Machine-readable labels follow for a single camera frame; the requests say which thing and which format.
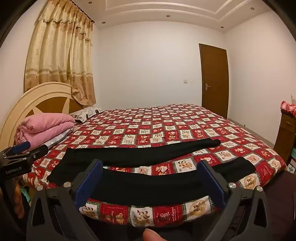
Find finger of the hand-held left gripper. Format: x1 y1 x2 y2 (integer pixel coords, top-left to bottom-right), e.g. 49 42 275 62
22 144 49 162
0 142 31 161

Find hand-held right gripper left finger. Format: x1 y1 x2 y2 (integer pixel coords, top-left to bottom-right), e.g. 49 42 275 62
26 159 103 241

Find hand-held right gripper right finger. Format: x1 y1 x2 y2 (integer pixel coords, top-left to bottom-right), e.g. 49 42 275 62
199 159 270 241

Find black pants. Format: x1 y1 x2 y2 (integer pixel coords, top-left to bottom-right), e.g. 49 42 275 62
47 138 256 207

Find person's left hand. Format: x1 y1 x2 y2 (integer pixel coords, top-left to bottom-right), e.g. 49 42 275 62
10 181 26 219

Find person's right hand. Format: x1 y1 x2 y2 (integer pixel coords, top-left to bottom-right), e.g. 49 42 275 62
142 228 164 241

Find folded pink blanket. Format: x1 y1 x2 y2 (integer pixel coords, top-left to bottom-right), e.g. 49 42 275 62
14 113 76 148

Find cream wooden headboard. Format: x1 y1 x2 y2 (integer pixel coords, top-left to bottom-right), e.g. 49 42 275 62
0 82 85 147

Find red printed bedspread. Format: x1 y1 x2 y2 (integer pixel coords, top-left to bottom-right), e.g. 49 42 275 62
23 103 287 229

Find stacked boxes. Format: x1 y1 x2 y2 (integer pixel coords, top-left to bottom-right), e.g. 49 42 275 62
286 148 296 175

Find brown wooden cabinet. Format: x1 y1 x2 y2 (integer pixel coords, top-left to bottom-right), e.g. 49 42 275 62
273 108 296 165

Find beige patterned curtain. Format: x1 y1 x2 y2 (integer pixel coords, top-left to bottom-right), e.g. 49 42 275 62
24 0 97 106

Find brown wooden door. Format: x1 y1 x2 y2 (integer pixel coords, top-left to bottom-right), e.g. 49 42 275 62
199 43 229 119

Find red plaid cloth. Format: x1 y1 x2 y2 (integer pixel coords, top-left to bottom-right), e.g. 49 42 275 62
279 100 296 116

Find dark curtain rod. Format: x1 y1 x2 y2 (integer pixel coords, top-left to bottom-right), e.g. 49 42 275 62
79 7 95 24

